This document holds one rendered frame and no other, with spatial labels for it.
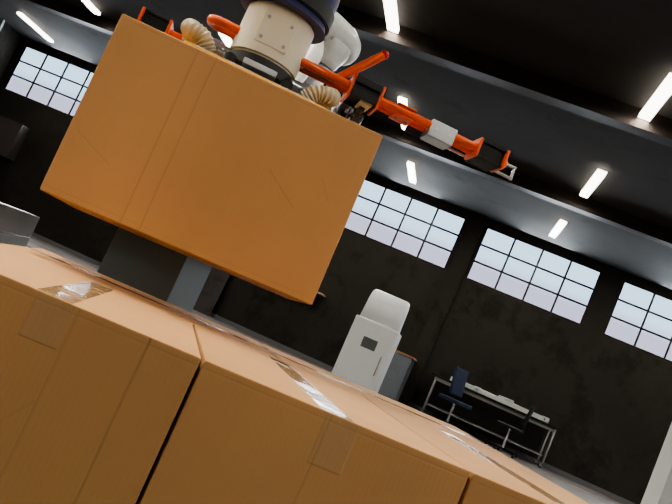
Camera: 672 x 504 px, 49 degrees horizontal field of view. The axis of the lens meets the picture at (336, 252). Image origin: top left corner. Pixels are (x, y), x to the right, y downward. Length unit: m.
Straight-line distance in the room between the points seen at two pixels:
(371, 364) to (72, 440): 9.15
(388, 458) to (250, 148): 0.79
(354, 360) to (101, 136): 8.67
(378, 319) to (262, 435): 9.20
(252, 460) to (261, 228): 0.68
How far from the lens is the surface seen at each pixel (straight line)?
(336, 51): 2.61
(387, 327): 10.09
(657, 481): 4.31
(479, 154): 1.88
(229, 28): 1.81
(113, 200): 1.57
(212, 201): 1.56
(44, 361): 0.98
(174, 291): 2.34
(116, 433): 0.98
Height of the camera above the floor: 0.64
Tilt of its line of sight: 6 degrees up
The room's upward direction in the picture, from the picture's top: 24 degrees clockwise
